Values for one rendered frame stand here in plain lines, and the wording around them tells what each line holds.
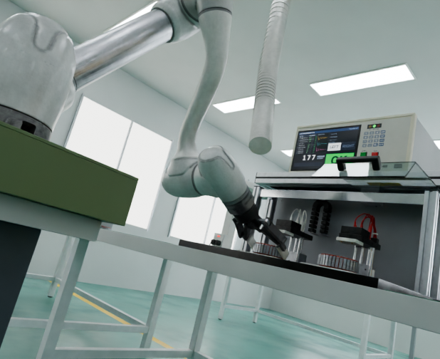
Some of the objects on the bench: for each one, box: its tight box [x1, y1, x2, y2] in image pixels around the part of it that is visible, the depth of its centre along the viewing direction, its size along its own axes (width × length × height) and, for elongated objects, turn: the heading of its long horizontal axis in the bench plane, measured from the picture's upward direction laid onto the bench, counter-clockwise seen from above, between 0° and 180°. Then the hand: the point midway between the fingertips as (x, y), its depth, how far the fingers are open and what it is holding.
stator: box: [252, 242, 283, 259], centre depth 119 cm, size 11×11×4 cm
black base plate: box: [179, 239, 440, 301], centre depth 110 cm, size 47×64×2 cm
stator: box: [317, 254, 360, 274], centre depth 101 cm, size 11×11×4 cm
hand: (269, 250), depth 119 cm, fingers closed on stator, 11 cm apart
